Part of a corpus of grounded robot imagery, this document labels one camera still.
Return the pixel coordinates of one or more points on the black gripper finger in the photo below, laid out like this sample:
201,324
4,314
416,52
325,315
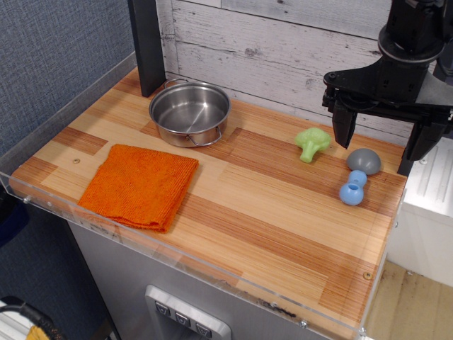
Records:
422,139
344,120

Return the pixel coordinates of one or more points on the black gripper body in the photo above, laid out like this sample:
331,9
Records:
392,89

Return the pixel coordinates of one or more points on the orange cloth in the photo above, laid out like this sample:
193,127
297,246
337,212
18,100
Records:
140,188

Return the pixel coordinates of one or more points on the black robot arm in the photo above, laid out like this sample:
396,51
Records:
416,32

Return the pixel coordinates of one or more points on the green toy broccoli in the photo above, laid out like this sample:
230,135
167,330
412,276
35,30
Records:
311,141

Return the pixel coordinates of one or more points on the grey half dome toy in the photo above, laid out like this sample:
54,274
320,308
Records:
365,160

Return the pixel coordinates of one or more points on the blue dumbbell shaped toy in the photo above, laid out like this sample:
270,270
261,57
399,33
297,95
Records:
352,192

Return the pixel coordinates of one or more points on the white metal box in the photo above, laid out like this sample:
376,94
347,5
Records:
421,241

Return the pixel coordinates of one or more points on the stainless steel pot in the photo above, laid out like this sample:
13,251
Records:
192,114

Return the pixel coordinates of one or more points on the silver cabinet with button panel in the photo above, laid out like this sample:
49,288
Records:
122,276

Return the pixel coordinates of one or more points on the yellow tape piece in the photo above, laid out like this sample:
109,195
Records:
36,333

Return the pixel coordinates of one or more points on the dark right vertical post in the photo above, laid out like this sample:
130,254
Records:
405,166

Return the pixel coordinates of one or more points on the dark vertical post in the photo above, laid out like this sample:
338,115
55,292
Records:
147,43
405,166

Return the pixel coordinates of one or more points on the dark left vertical post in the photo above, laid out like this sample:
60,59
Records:
147,43

